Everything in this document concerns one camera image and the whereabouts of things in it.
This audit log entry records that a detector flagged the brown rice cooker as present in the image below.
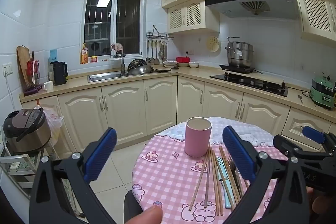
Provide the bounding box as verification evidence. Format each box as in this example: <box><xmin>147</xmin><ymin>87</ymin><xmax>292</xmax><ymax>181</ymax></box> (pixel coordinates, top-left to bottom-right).
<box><xmin>3</xmin><ymin>108</ymin><xmax>51</xmax><ymax>153</ymax></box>

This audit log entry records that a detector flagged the white fringed cloth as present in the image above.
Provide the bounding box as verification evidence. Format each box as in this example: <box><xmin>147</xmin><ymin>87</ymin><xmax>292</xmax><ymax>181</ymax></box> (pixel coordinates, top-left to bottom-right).
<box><xmin>157</xmin><ymin>116</ymin><xmax>279</xmax><ymax>147</ymax></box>

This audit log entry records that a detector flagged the black gas hob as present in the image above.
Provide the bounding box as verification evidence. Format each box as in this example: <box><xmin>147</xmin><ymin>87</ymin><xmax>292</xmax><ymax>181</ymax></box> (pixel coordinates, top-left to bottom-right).
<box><xmin>209</xmin><ymin>72</ymin><xmax>288</xmax><ymax>97</ymax></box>

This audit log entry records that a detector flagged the metal colander and bowl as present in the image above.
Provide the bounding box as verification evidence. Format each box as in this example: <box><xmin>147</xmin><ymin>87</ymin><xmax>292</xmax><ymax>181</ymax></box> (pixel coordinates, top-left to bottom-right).
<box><xmin>127</xmin><ymin>65</ymin><xmax>154</xmax><ymax>76</ymax></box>

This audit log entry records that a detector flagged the perforated steel steamer plate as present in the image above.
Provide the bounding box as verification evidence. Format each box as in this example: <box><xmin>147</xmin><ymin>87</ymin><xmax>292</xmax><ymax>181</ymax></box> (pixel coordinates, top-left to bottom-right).
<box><xmin>128</xmin><ymin>58</ymin><xmax>147</xmax><ymax>69</ymax></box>

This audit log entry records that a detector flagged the stainless steamer pot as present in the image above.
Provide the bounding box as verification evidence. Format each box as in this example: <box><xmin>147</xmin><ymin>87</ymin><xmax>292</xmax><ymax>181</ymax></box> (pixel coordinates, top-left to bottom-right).
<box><xmin>225</xmin><ymin>37</ymin><xmax>255</xmax><ymax>67</ymax></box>

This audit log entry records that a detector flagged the light blue box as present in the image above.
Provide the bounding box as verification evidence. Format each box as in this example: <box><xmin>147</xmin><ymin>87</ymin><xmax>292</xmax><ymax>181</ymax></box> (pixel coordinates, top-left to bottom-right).
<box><xmin>49</xmin><ymin>49</ymin><xmax>58</xmax><ymax>81</ymax></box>

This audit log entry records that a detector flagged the light blue knife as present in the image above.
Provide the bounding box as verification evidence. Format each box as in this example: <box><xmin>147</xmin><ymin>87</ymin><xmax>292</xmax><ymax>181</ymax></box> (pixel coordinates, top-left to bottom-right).
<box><xmin>216</xmin><ymin>156</ymin><xmax>235</xmax><ymax>210</ymax></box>

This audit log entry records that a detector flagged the steel sink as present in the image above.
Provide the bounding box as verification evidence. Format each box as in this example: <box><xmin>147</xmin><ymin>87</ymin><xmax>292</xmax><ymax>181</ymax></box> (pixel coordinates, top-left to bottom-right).
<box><xmin>87</xmin><ymin>72</ymin><xmax>126</xmax><ymax>83</ymax></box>

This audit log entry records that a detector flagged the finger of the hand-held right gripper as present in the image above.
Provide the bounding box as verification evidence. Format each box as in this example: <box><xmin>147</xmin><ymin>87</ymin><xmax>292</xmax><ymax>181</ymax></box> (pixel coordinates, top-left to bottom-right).
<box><xmin>273</xmin><ymin>135</ymin><xmax>328</xmax><ymax>160</ymax></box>
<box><xmin>302</xmin><ymin>126</ymin><xmax>327</xmax><ymax>145</ymax></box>

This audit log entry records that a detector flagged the person's left hand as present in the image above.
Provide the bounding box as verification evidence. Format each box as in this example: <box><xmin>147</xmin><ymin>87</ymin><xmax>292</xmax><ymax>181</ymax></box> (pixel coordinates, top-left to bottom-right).
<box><xmin>125</xmin><ymin>205</ymin><xmax>164</xmax><ymax>224</ymax></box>

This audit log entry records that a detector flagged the yellow perforated round plate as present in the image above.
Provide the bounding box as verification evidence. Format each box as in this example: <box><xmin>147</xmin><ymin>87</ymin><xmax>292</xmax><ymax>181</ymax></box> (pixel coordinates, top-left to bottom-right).
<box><xmin>206</xmin><ymin>36</ymin><xmax>220</xmax><ymax>52</ymax></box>

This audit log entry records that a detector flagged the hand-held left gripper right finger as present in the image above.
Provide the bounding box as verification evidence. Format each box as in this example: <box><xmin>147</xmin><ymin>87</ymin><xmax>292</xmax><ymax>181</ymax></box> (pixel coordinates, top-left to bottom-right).
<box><xmin>222</xmin><ymin>126</ymin><xmax>310</xmax><ymax>224</ymax></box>

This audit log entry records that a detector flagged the wooden cutting board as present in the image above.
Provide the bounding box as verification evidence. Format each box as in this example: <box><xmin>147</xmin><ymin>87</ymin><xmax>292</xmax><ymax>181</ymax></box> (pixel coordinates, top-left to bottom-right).
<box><xmin>16</xmin><ymin>46</ymin><xmax>33</xmax><ymax>88</ymax></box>

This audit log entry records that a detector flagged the green kitchen appliance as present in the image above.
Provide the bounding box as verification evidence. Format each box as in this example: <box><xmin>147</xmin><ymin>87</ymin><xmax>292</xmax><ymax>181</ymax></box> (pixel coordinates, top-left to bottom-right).
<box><xmin>309</xmin><ymin>76</ymin><xmax>336</xmax><ymax>110</ymax></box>

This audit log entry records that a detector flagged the orange dish soap bottle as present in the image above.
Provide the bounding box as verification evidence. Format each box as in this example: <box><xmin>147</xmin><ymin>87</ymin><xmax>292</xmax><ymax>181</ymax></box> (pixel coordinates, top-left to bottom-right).
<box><xmin>80</xmin><ymin>43</ymin><xmax>89</xmax><ymax>64</ymax></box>

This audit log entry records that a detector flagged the small pink grey toy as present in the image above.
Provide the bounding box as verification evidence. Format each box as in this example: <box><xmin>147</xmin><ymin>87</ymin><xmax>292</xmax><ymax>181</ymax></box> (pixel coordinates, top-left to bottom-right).
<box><xmin>110</xmin><ymin>43</ymin><xmax>123</xmax><ymax>59</ymax></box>

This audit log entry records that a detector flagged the bunch of wooden chopsticks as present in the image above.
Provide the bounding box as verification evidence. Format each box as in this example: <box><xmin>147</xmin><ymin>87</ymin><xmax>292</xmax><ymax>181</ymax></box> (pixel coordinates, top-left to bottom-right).
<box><xmin>189</xmin><ymin>143</ymin><xmax>243</xmax><ymax>216</ymax></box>

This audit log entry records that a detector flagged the purple utensil holder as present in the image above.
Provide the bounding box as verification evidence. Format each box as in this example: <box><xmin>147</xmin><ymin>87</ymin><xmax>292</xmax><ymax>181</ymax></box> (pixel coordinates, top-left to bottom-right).
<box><xmin>24</xmin><ymin>60</ymin><xmax>42</xmax><ymax>95</ymax></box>

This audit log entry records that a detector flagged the pink checkered tablecloth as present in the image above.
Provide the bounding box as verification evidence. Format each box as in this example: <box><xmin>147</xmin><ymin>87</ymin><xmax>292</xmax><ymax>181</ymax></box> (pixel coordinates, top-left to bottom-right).
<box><xmin>131</xmin><ymin>133</ymin><xmax>289</xmax><ymax>224</ymax></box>

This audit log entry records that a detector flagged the range hood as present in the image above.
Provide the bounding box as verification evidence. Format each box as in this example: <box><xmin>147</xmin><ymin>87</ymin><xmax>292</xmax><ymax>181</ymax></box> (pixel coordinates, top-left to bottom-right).
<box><xmin>205</xmin><ymin>0</ymin><xmax>296</xmax><ymax>18</ymax></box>

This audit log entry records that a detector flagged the metal wire rack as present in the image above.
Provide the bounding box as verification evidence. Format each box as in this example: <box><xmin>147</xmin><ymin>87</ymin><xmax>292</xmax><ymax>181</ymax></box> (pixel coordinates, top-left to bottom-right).
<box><xmin>0</xmin><ymin>148</ymin><xmax>57</xmax><ymax>199</ymax></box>

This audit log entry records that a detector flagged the person's right hand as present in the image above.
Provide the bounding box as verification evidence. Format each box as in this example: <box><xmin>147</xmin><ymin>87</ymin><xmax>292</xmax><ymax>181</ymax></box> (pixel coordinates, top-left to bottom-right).
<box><xmin>307</xmin><ymin>185</ymin><xmax>336</xmax><ymax>216</ymax></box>

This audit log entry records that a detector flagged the pink cup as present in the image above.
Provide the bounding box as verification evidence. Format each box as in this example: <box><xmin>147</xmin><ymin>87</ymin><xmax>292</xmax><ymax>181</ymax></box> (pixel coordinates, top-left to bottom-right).
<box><xmin>184</xmin><ymin>117</ymin><xmax>213</xmax><ymax>157</ymax></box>

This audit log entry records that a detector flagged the kitchen window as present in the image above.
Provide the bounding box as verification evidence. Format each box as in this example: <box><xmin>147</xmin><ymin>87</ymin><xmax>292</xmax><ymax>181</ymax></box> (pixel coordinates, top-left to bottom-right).
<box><xmin>83</xmin><ymin>0</ymin><xmax>144</xmax><ymax>56</ymax></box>

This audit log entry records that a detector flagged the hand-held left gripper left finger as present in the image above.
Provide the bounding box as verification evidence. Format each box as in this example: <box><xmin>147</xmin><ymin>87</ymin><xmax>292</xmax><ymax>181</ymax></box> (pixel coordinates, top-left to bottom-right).
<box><xmin>29</xmin><ymin>127</ymin><xmax>118</xmax><ymax>224</ymax></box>

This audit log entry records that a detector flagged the dark cloth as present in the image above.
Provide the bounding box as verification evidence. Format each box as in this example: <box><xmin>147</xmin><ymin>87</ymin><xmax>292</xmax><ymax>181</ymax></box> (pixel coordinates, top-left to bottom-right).
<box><xmin>123</xmin><ymin>191</ymin><xmax>144</xmax><ymax>224</ymax></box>

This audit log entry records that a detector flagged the beige kitchen countertop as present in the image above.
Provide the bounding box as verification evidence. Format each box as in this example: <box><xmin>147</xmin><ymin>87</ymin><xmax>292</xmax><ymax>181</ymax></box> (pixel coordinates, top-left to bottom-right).
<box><xmin>20</xmin><ymin>67</ymin><xmax>336</xmax><ymax>121</ymax></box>

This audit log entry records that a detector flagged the white plastic bag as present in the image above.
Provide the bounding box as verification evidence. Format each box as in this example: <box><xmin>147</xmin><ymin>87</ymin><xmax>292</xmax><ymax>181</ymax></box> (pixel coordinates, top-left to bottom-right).
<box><xmin>34</xmin><ymin>106</ymin><xmax>65</xmax><ymax>151</ymax></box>

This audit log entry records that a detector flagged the metal spork with black handle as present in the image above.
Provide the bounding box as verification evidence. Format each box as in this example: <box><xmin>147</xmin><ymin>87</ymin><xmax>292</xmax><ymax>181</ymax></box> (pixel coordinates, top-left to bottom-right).
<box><xmin>227</xmin><ymin>158</ymin><xmax>244</xmax><ymax>199</ymax></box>

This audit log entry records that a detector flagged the black electric kettle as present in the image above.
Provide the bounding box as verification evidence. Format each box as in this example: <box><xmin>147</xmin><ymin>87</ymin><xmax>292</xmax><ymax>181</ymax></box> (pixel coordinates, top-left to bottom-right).
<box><xmin>50</xmin><ymin>61</ymin><xmax>69</xmax><ymax>86</ymax></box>

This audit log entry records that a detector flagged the wall utensil rack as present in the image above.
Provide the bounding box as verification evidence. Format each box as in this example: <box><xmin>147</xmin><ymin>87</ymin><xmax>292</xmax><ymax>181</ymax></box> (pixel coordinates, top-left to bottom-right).
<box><xmin>146</xmin><ymin>25</ymin><xmax>174</xmax><ymax>41</ymax></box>

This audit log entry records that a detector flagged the metal faucet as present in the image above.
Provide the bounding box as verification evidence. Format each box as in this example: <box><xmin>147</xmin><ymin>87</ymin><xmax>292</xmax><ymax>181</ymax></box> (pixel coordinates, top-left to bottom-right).
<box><xmin>119</xmin><ymin>53</ymin><xmax>126</xmax><ymax>76</ymax></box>

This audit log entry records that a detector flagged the black induction cooker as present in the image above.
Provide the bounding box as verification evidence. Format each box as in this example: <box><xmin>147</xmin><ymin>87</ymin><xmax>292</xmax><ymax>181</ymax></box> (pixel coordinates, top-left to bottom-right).
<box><xmin>219</xmin><ymin>64</ymin><xmax>255</xmax><ymax>73</ymax></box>

